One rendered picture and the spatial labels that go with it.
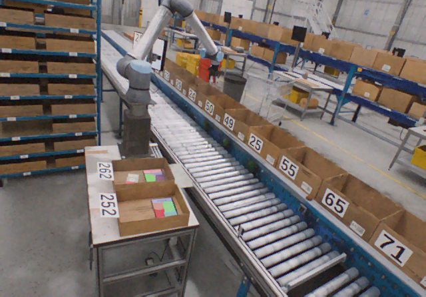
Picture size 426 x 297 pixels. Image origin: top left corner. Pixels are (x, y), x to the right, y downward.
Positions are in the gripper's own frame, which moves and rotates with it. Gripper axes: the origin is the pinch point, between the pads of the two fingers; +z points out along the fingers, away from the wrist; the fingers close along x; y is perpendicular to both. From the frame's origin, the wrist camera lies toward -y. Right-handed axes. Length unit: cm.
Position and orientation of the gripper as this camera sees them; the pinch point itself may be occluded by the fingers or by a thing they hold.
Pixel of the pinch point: (212, 82)
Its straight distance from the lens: 279.2
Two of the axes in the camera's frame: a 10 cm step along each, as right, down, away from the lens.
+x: 8.5, -2.1, 4.8
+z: -0.6, 8.7, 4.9
